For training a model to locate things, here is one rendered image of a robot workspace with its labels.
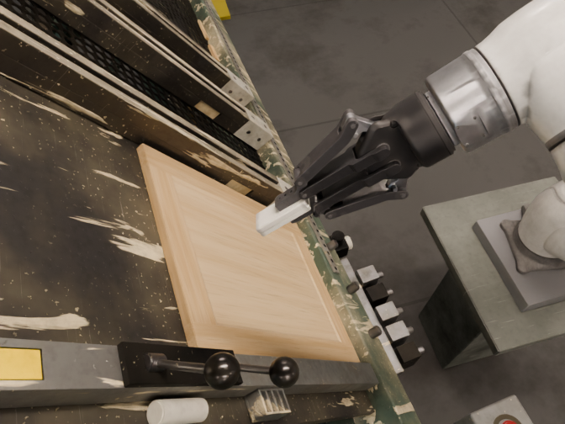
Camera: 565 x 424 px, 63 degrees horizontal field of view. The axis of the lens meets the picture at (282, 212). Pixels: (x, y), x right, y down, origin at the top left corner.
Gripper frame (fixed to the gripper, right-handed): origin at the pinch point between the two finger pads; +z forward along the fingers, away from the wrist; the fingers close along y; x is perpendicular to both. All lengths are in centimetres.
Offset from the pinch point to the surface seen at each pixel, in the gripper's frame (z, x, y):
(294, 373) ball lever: 8.6, -11.9, 13.3
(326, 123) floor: 32, 202, 107
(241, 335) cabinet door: 23.2, 3.9, 20.6
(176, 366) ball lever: 16.1, -13.5, 1.1
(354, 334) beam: 21, 24, 61
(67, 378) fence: 21.1, -17.1, -8.1
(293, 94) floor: 43, 227, 91
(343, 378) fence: 20, 7, 48
